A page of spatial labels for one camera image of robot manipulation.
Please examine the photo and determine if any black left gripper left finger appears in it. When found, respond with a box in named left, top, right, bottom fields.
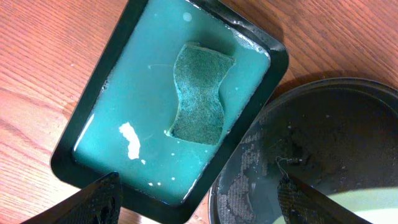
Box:
left=24, top=172, right=123, bottom=224

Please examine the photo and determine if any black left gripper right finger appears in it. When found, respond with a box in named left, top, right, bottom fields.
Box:
left=277, top=174, right=370, bottom=224

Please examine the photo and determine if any green yellow sponge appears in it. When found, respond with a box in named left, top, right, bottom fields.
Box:
left=166, top=42, right=235, bottom=145

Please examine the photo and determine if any black round tray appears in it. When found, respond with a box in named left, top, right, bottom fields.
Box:
left=209, top=78, right=397, bottom=223

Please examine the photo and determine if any black rectangular soapy water tray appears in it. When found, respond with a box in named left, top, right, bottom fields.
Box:
left=50, top=1, right=289, bottom=223

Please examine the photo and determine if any lower mint green plate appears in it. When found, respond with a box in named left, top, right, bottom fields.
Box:
left=274, top=187, right=397, bottom=223

